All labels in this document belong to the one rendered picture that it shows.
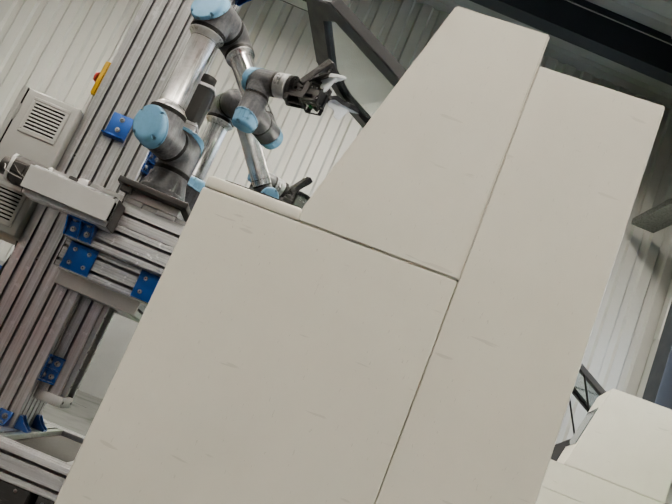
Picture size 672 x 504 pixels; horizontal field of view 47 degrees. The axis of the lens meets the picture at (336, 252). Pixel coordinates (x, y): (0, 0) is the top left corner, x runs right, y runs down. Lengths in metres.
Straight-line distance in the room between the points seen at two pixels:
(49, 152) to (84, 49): 7.73
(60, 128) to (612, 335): 8.29
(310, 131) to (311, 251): 8.13
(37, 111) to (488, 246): 1.65
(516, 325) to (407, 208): 0.33
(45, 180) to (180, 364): 0.93
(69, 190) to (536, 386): 1.42
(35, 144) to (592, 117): 1.74
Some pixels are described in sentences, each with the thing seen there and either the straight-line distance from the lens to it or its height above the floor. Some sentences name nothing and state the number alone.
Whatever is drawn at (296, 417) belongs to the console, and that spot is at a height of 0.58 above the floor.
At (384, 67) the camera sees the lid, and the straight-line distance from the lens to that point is 2.56.
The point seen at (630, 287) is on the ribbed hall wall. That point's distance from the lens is 10.28.
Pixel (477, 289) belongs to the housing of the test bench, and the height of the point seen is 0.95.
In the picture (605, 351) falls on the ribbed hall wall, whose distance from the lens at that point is 9.99.
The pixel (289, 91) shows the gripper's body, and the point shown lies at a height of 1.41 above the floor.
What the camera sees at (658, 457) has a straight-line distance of 5.36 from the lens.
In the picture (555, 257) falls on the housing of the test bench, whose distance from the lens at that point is 1.63.
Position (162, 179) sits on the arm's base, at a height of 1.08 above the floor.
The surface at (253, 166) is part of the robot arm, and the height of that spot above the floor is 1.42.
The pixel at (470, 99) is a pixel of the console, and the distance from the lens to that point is 1.72.
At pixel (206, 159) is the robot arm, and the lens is 3.11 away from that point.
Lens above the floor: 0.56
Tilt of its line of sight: 13 degrees up
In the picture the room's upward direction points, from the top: 23 degrees clockwise
